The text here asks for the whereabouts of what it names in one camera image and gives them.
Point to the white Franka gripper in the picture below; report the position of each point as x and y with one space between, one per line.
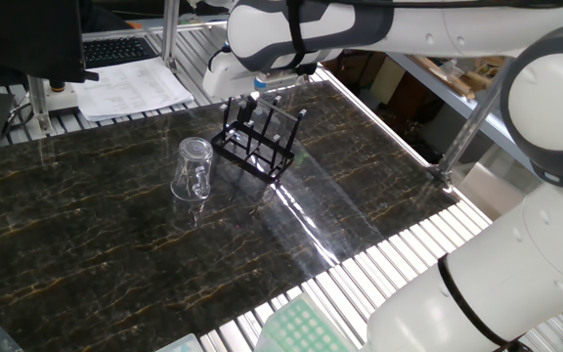
225 78

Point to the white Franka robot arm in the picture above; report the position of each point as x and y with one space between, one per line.
506 274

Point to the white paper stack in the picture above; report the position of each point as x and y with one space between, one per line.
125 90

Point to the black keyboard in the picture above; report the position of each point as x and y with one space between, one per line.
115 51

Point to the white stand base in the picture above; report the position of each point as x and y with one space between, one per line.
64 102

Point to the green pipette tip box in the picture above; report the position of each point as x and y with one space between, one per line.
301 327

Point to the grey metal shelf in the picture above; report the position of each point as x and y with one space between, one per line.
494 134

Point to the black computer monitor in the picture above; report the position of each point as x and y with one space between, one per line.
22 34

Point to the beige cardboard box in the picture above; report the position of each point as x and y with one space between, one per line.
496 190

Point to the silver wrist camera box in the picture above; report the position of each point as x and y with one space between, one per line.
281 80

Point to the aluminium frame post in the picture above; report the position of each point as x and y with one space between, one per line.
469 129
170 34
39 105

